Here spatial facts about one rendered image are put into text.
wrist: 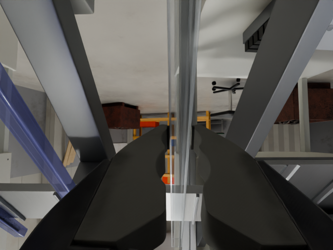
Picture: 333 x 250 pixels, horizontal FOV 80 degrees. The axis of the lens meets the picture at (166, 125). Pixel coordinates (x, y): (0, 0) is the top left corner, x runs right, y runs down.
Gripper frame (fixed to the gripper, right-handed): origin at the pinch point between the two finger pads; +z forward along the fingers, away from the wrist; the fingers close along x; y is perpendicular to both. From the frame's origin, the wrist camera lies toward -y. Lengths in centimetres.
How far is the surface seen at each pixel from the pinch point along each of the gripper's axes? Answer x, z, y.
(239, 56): 25, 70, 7
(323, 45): 13.8, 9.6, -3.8
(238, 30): 18, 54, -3
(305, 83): 67, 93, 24
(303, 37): 10.7, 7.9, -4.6
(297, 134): 523, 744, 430
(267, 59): 9.9, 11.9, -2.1
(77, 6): -9.1, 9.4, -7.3
